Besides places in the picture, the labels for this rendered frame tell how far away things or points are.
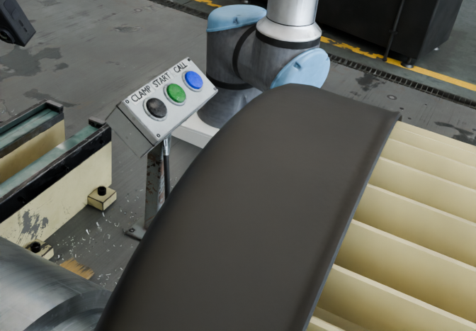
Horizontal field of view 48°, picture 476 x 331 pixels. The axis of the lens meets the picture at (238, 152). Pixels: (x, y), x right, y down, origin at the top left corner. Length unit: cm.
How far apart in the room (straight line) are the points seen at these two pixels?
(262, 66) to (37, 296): 68
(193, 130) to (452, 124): 68
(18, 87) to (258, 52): 60
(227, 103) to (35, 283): 77
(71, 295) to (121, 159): 72
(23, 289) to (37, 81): 101
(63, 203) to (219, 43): 41
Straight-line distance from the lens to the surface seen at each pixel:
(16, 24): 68
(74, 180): 91
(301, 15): 93
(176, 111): 74
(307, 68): 95
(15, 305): 36
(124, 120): 71
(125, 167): 105
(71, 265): 86
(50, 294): 37
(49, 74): 137
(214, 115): 110
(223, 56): 104
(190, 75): 79
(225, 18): 103
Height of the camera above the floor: 143
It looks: 34 degrees down
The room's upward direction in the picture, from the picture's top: 9 degrees clockwise
